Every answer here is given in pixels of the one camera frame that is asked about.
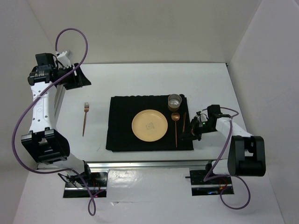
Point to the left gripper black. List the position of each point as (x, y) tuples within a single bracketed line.
[(78, 80)]

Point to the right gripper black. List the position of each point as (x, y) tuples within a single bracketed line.
[(193, 134)]

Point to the copper knife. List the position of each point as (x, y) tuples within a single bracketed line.
[(184, 119)]

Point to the copper spoon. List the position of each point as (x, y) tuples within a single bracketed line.
[(175, 116)]

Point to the copper fork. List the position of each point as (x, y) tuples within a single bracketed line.
[(86, 110)]

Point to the metal cup copper base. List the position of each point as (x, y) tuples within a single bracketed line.
[(174, 101)]

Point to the yellow plate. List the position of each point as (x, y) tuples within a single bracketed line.
[(149, 125)]

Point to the black cloth placemat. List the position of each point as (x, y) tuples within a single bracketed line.
[(120, 137)]

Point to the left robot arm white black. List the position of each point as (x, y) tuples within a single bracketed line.
[(43, 142)]

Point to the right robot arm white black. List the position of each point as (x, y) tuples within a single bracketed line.
[(246, 155)]

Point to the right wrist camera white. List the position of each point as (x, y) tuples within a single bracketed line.
[(202, 117)]

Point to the aluminium front rail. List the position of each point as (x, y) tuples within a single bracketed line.
[(196, 164)]

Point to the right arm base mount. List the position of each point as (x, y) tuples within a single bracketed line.
[(212, 187)]

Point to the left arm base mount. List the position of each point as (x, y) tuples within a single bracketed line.
[(75, 188)]

